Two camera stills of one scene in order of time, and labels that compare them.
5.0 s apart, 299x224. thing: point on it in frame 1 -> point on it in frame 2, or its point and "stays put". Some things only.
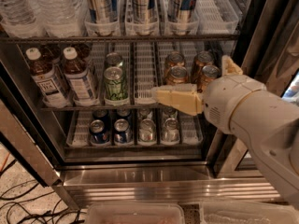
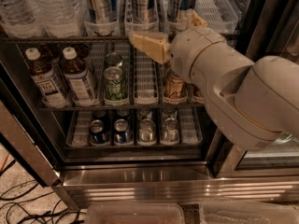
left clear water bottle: x=17 y=15 stays put
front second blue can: x=122 y=133 stays put
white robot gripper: x=228 y=102 -> x=192 y=51
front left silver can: x=147 y=130 stays put
